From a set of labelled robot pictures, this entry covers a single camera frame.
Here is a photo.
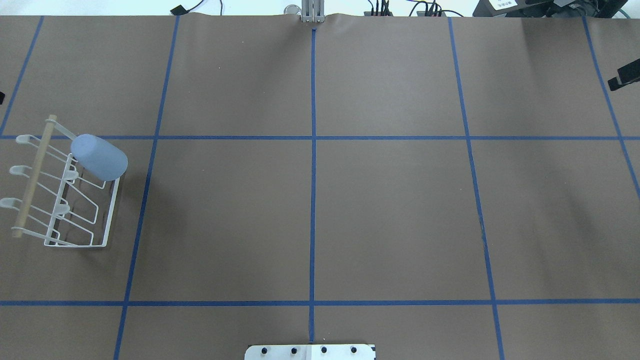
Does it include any light blue plastic cup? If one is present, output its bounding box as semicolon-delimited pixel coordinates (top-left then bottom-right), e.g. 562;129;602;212
70;134;129;182

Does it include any black device top right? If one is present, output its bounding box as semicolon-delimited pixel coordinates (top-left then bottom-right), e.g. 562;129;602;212
471;0;632;19

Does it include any brown table mat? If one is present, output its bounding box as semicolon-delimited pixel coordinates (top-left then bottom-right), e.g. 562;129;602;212
1;14;639;360

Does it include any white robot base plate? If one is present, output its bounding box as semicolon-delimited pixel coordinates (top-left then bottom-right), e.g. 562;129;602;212
244;343;377;360

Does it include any white wire cup rack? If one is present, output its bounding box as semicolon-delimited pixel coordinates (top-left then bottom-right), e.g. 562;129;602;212
1;114;126;249

